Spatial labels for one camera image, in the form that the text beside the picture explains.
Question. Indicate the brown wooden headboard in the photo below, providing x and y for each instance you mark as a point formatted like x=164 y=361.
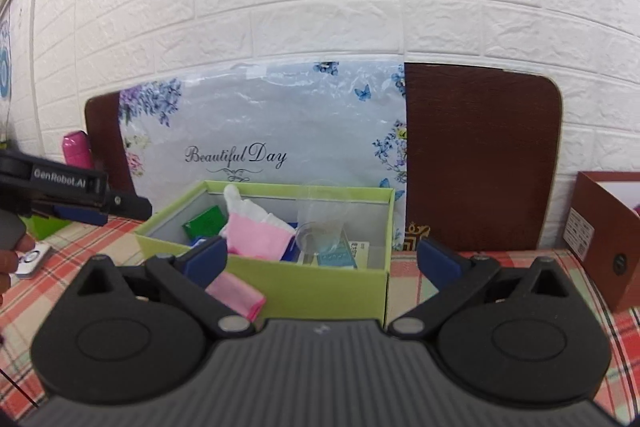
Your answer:
x=480 y=157

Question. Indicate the pink thermos bottle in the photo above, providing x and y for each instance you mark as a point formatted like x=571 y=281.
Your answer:
x=79 y=149

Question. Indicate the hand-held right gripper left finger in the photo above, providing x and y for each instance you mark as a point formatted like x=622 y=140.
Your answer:
x=205 y=259

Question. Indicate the floral Beautiful Day board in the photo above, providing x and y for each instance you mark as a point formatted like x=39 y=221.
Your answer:
x=280 y=122

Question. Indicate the light green cardboard box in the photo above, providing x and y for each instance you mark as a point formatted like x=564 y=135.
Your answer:
x=310 y=287

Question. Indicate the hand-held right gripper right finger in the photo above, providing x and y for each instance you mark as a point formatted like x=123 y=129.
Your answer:
x=437 y=264

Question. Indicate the blue white wall sticker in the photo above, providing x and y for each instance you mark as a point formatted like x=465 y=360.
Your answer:
x=4 y=57

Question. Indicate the brown cardboard box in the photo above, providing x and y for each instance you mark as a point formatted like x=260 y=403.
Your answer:
x=605 y=237

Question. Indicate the green printed packet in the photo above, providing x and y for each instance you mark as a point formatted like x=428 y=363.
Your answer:
x=204 y=223

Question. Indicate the small dark green box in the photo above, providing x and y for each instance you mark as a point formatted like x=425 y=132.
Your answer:
x=42 y=225

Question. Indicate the blue cube box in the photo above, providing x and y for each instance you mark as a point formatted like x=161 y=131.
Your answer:
x=336 y=260

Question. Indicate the white power bank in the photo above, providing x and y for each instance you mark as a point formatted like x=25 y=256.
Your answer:
x=32 y=259

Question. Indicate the red plaid tablecloth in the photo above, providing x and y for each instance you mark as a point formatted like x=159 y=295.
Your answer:
x=415 y=287

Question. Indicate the clear plastic cup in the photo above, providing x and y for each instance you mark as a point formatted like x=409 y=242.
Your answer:
x=320 y=227

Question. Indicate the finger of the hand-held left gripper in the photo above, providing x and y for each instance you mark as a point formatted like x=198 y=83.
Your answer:
x=130 y=205
x=80 y=214

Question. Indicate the person's left hand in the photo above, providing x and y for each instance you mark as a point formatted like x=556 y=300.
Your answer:
x=7 y=264

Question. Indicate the white wall conduit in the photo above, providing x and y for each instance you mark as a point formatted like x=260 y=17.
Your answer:
x=35 y=57

